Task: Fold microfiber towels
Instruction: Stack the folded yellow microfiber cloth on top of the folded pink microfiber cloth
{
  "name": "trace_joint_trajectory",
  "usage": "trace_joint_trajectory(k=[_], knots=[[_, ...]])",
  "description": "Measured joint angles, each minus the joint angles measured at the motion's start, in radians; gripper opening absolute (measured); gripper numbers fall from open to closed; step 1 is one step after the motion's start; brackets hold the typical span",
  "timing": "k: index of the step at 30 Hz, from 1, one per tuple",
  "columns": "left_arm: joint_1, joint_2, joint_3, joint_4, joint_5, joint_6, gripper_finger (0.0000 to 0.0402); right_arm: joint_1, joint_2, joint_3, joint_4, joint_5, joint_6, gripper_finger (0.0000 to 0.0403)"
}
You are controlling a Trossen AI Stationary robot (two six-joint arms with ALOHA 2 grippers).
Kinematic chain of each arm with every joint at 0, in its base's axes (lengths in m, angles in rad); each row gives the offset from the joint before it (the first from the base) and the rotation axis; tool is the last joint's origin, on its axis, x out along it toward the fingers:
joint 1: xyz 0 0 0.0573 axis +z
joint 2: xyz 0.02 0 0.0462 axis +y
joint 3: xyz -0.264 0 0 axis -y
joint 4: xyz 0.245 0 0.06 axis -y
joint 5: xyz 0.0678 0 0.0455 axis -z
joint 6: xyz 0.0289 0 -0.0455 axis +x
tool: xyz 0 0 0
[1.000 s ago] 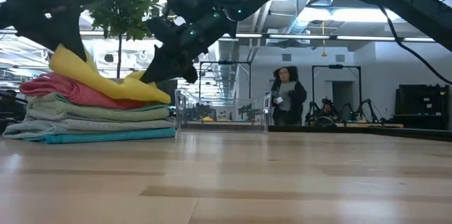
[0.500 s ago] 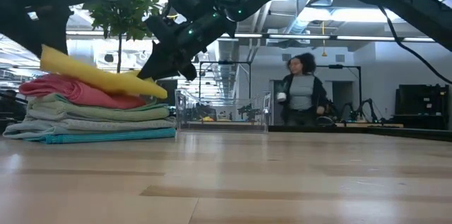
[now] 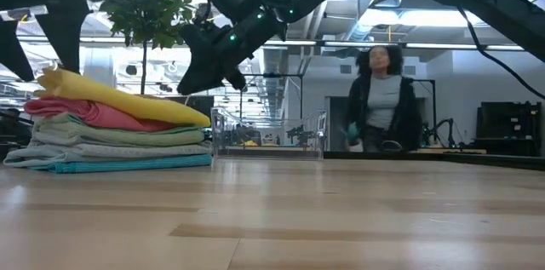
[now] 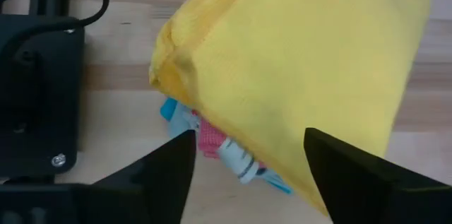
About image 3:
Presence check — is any yellow microfiber towel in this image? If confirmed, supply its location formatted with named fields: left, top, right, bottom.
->
left=33, top=67, right=212, bottom=129

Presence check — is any pink microfiber towel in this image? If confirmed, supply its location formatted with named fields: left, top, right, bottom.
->
left=24, top=95, right=180, bottom=133

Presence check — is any light blue teal-edged towel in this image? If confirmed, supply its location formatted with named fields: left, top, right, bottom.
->
left=3, top=150, right=86, bottom=169

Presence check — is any person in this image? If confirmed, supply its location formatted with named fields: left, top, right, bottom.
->
left=342, top=44, right=423, bottom=152

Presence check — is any black background shelf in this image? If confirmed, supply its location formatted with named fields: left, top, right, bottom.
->
left=475, top=101, right=543, bottom=156

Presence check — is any bright blue microfiber towel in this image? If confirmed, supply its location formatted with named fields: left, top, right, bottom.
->
left=28, top=153, right=213, bottom=175

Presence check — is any clear plastic bin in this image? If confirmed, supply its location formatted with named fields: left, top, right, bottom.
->
left=210, top=106, right=328, bottom=161

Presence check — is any sage green microfiber towel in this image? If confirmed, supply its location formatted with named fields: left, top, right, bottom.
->
left=32, top=112, right=206, bottom=148

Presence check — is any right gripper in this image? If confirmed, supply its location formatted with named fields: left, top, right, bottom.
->
left=176, top=22, right=256, bottom=96

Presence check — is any white building column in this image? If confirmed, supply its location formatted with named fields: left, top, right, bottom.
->
left=83, top=47, right=117, bottom=92

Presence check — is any green plant in white pot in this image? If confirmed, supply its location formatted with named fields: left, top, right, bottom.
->
left=97, top=0, right=197, bottom=101

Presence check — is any black background monitor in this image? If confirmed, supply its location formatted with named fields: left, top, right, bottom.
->
left=185, top=95, right=215, bottom=112

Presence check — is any grey waffle microfiber towel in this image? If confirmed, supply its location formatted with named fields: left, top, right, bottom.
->
left=3, top=141, right=213, bottom=168

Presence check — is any black station frame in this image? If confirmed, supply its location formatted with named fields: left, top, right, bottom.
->
left=419, top=78, right=437, bottom=143

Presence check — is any linear ceiling light bar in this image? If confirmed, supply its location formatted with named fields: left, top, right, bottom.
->
left=16, top=35, right=525, bottom=52

